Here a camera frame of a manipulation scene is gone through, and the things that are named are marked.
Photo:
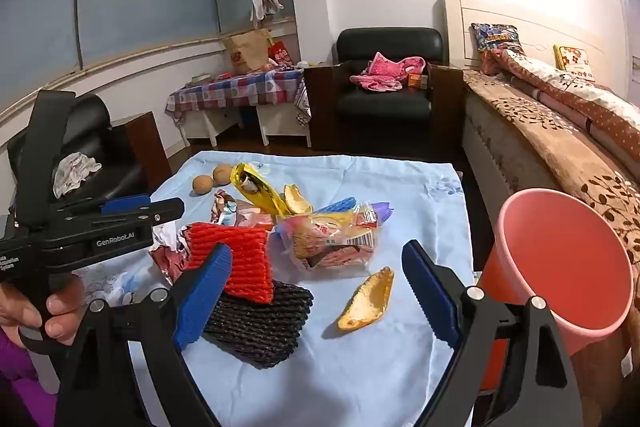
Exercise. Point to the blue foam net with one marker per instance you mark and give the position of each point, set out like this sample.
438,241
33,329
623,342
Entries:
337,207

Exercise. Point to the printed foil snack wrapper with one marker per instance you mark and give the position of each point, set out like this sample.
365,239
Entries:
227,208

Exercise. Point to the white rag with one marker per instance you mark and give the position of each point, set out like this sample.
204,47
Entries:
75,172

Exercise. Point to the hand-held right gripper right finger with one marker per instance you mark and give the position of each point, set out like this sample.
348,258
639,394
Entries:
430,297

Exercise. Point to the patterned towel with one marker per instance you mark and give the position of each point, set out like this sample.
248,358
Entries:
301,104

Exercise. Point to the black leather armchair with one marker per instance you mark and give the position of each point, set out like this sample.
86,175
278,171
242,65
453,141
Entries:
385,107

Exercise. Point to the person's left forearm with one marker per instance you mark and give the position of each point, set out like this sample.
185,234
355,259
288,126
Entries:
20,362

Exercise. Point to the white side table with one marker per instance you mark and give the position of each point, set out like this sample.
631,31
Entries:
285,122

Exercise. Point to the flat orange peel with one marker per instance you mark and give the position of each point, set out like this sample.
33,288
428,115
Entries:
367,302

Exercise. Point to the bed with cream headboard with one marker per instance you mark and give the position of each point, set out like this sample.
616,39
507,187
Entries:
500,22

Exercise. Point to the walnut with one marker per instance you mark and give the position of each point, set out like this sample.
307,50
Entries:
223,174
202,185

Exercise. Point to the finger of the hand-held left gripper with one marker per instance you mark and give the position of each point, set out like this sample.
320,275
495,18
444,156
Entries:
30,187
125,205

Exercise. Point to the yellow floral pillow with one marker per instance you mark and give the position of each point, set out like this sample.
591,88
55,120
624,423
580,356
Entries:
574,63

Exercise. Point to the checkered tablecloth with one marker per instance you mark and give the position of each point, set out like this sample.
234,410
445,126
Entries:
235,89

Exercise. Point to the red gift bag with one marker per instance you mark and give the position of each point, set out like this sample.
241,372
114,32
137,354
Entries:
281,54

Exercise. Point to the pink garment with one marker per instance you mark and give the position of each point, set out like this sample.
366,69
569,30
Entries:
385,69

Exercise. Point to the colourful printed pillow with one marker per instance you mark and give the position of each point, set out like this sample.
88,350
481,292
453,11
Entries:
495,38

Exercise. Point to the crumpled red wrapper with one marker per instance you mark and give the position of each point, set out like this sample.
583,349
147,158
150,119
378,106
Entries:
167,254

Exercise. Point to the black foam net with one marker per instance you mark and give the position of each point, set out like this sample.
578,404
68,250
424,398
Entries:
265,324

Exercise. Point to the purple plastic wrapper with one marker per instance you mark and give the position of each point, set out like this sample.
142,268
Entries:
381,210

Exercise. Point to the small orange box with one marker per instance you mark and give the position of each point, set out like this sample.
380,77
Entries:
417,81

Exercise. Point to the light blue cloth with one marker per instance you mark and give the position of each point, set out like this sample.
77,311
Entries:
350,382

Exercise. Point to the brown leaf-pattern blanket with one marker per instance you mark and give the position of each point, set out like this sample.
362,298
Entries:
540,132

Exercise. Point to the hanging white garment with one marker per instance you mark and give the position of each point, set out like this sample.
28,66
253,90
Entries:
265,2

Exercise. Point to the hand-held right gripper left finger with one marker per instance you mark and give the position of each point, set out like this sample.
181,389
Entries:
202,302

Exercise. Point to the curled orange peel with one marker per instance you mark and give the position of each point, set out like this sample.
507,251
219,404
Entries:
297,203

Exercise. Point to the dotted pink quilt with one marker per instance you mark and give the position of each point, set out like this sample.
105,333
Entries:
590,107

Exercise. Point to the lilac wardrobe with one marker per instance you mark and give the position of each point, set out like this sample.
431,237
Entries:
631,17

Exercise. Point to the black leather chair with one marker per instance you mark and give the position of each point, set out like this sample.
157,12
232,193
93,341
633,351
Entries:
115,147

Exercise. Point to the yellow plastic wrapper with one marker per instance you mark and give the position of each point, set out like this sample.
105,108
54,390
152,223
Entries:
260,193

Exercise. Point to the pink plastic bucket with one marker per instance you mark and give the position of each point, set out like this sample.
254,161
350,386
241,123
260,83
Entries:
565,257

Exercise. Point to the red foam net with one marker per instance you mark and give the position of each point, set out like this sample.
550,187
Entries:
240,257

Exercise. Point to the clear snack packet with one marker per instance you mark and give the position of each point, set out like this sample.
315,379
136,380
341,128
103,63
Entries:
330,242

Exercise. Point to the brown paper bag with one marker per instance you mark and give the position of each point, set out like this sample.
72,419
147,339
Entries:
247,52

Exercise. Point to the person's left hand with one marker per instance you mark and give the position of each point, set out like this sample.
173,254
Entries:
65,317

